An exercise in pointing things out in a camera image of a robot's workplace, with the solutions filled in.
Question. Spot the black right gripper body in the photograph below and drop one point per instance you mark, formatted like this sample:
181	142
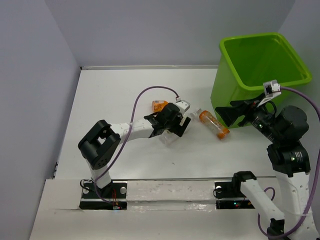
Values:
256	114

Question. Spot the long orange drink bottle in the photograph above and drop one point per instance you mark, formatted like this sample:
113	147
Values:
213	124

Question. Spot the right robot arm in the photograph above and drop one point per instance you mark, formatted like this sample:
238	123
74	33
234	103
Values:
291	165

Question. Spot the short orange juice bottle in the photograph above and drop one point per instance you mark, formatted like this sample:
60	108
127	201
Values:
158	105

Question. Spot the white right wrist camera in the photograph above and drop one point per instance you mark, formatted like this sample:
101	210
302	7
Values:
272	89

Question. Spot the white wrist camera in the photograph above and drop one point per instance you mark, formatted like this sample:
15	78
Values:
272	89
183	106

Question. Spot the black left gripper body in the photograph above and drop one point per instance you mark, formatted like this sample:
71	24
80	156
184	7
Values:
173	126

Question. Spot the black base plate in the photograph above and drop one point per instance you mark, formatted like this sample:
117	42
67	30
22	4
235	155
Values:
227	198
113	197

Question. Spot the clear bottle apple label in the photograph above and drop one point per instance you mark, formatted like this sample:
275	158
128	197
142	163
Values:
168	137

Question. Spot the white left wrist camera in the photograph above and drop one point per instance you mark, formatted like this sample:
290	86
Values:
183	106

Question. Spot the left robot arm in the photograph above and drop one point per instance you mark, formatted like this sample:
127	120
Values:
102	140

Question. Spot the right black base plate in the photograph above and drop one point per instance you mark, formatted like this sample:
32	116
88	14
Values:
227	198

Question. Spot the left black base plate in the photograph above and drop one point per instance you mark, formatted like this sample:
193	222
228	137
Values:
113	197

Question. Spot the green plastic bin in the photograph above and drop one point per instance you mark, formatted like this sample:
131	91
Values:
249	61

